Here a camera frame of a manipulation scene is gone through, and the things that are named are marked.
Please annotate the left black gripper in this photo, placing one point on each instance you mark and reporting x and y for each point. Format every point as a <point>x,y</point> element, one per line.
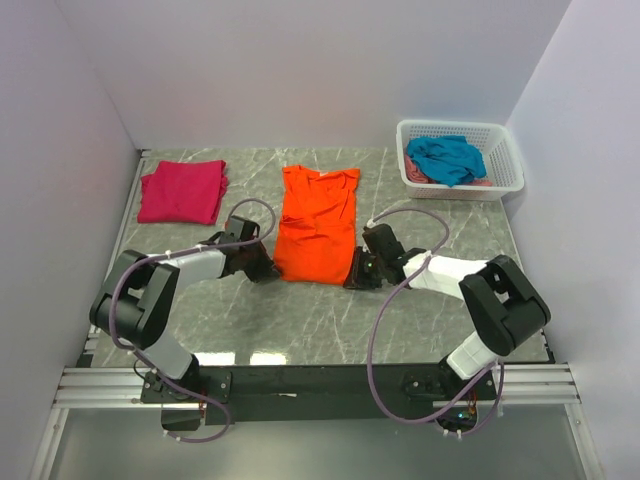
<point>267,268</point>

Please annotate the orange t shirt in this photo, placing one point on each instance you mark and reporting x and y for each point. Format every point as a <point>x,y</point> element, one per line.
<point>316,233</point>

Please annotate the black base bar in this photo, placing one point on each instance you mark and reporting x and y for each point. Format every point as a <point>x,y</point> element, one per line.
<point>331,392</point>

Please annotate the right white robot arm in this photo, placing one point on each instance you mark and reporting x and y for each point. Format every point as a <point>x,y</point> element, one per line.
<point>505,308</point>

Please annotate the blue t shirt in basket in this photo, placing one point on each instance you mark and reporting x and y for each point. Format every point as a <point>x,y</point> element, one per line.
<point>449,160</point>

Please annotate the pink t shirt in basket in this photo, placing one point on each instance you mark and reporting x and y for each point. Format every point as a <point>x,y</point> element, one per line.
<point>415,175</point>

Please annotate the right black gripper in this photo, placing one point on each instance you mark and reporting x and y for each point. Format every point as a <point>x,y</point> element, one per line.
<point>355,278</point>

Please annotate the folded magenta t shirt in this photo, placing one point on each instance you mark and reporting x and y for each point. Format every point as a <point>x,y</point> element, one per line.
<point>183,193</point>

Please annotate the white plastic basket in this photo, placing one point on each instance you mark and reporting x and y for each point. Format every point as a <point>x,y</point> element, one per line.
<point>500,156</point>

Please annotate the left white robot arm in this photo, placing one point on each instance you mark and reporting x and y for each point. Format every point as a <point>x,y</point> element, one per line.
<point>135,300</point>

